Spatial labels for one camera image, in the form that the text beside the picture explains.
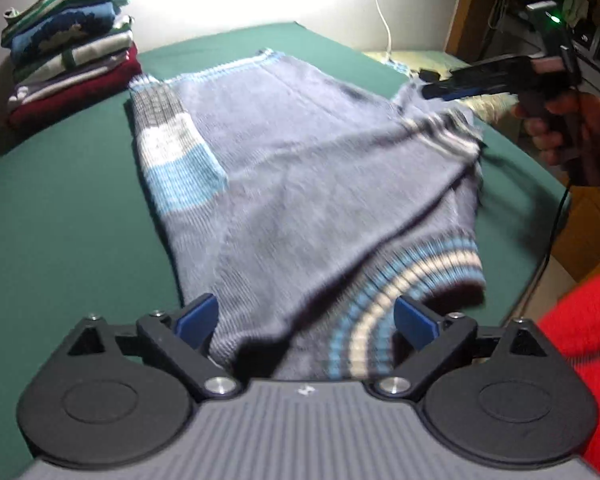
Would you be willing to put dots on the person's right hand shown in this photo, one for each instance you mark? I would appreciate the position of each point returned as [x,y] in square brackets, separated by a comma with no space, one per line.
[572,132]

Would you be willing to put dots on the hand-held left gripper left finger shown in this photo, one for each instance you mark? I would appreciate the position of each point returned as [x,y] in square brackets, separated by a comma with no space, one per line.
[197,320]

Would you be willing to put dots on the red garment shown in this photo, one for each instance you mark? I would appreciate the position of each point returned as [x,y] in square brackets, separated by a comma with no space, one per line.
[590,340]

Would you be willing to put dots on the green table cloth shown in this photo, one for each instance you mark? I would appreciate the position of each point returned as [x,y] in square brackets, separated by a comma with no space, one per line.
[70,200]

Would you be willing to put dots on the dark red folded sweater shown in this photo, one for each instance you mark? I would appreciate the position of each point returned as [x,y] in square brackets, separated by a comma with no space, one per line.
[80,96]

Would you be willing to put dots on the pale lavender folded garment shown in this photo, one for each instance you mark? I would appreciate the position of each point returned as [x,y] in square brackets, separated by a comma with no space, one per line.
[55,83]

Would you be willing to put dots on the printed bed sheet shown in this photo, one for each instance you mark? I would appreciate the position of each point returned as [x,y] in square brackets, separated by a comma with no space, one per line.
[405,57]

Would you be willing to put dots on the grey blue knit sweater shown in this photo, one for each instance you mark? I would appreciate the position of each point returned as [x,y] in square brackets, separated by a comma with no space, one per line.
[305,175]

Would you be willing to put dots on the blue patterned folded sweater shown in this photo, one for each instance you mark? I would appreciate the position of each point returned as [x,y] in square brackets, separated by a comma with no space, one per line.
[60,31]

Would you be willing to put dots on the wooden cabinet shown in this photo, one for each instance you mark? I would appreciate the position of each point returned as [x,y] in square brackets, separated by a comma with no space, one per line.
[590,230]

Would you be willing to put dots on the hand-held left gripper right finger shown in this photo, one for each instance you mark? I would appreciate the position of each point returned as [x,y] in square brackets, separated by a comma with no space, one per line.
[415,322]

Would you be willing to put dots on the wooden door frame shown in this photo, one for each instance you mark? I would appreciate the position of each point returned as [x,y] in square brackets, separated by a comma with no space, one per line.
[472,5]

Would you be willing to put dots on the green and white folded garment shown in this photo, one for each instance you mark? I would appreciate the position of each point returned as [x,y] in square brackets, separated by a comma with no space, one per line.
[90,51]

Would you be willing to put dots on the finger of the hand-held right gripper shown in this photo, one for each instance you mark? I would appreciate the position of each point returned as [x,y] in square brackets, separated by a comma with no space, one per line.
[480,78]

